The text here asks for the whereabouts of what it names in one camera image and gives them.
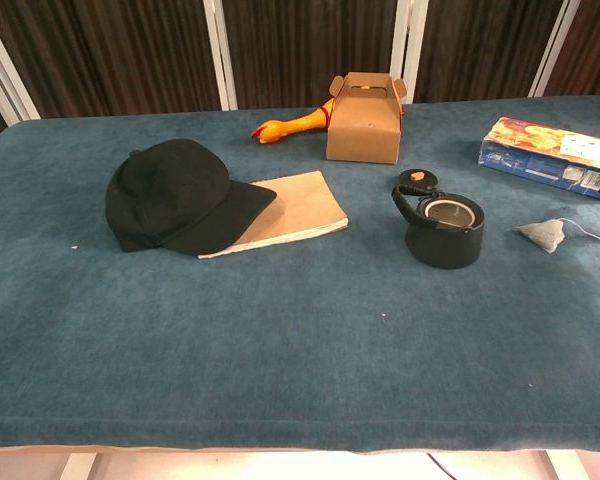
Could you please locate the tea bag with string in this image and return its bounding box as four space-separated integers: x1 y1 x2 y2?
515 217 600 254

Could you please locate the black round lidded container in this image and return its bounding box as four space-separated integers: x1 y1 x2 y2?
391 183 486 270

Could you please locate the brown kraft notebook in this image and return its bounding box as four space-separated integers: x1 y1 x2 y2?
197 170 350 260

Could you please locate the blue tablecloth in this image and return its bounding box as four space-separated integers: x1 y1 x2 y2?
0 94 600 455

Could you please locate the yellow rubber chicken toy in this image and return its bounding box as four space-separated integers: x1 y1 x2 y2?
251 98 406 146

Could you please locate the cardboard gable box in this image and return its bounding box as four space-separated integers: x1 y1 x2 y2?
325 71 409 165

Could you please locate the black baseball cap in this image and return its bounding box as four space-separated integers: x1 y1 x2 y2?
104 138 278 259

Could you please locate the dark brown slatted panel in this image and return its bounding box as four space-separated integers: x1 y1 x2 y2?
221 0 402 110
544 0 600 99
0 0 222 120
412 0 565 105

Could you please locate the blue biscuit box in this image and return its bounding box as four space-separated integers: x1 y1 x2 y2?
477 116 600 204

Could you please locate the white table leg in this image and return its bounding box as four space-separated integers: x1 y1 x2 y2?
542 449 584 480
58 452 112 480

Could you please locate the white partition frame post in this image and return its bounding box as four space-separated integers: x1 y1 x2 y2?
0 7 42 124
389 0 430 105
527 0 582 99
202 0 239 112

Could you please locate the black cable under table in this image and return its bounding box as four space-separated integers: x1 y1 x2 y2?
424 452 462 480

